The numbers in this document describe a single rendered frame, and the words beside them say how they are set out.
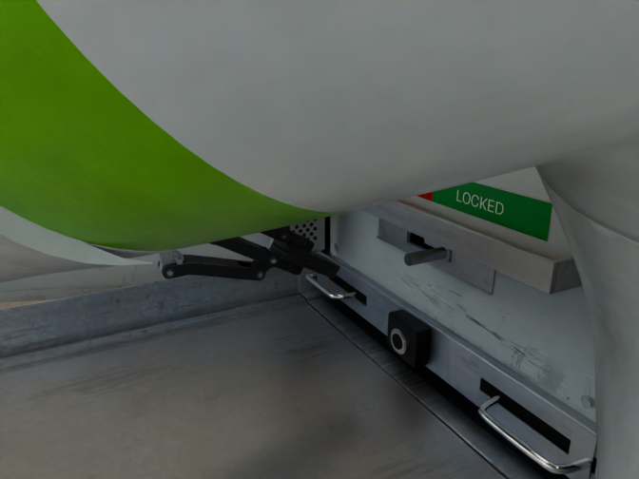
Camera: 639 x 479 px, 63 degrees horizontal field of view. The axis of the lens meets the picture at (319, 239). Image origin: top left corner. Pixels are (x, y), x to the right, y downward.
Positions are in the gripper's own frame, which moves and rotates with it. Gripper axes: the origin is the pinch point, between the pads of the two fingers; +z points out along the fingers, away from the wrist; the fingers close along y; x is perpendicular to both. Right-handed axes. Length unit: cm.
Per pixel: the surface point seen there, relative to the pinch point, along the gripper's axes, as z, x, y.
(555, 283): 10.2, 19.7, -8.3
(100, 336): -7.9, -27.2, 24.9
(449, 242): 9.8, 7.5, -7.9
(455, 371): 20.1, 7.2, 4.5
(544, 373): 18.5, 17.4, -0.7
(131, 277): -2.3, -44.9, 20.5
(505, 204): 11.1, 10.5, -13.4
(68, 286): -10, -48, 26
